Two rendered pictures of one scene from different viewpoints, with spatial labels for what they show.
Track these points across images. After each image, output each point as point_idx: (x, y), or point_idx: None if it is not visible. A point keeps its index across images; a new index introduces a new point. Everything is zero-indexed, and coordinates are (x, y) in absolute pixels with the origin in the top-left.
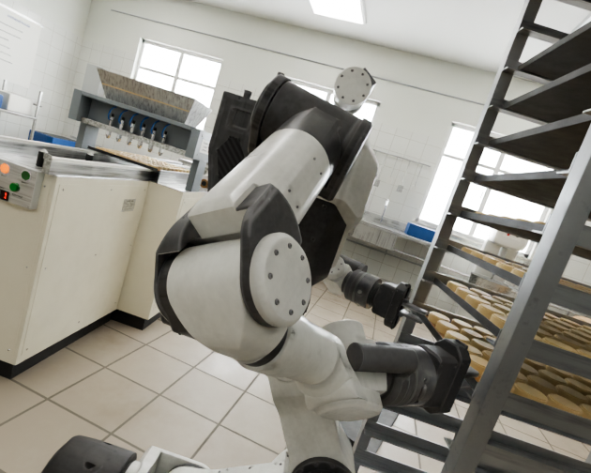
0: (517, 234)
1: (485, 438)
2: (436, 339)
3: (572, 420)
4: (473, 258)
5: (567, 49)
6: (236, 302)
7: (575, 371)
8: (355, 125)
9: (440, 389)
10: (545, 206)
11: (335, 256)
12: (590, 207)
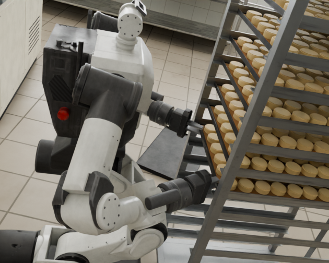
0: None
1: (218, 213)
2: (204, 151)
3: (261, 197)
4: (223, 104)
5: None
6: (93, 226)
7: (261, 178)
8: (132, 96)
9: (196, 196)
10: None
11: (136, 126)
12: (260, 114)
